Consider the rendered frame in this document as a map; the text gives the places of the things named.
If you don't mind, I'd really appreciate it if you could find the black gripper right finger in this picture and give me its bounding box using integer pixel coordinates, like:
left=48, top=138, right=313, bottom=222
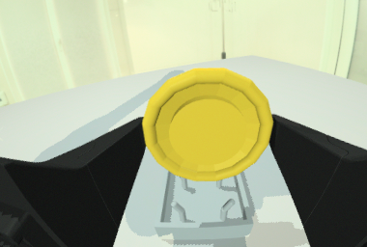
left=269, top=114, right=367, bottom=247

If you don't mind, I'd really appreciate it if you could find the yellow plate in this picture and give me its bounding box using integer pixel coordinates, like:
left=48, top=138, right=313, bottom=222
left=142, top=68, right=273, bottom=182

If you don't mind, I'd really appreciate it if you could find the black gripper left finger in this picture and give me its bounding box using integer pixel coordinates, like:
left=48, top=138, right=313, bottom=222
left=0, top=117, right=146, bottom=247

